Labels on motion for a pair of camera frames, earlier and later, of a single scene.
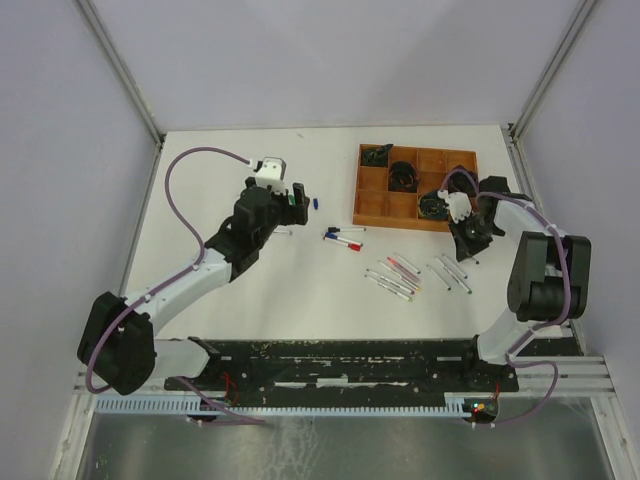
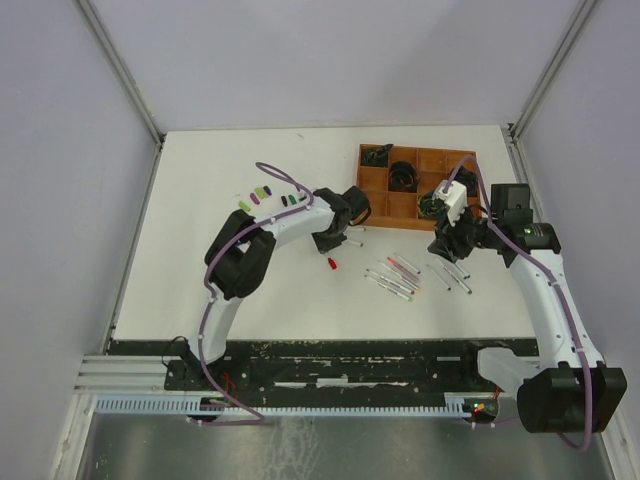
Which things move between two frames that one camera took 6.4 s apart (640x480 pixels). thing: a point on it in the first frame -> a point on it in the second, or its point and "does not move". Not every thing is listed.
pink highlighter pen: [402, 269] does not move
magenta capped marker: [392, 282] does not move
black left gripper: [293, 214] -> [324, 247]
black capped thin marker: [447, 287] does not move
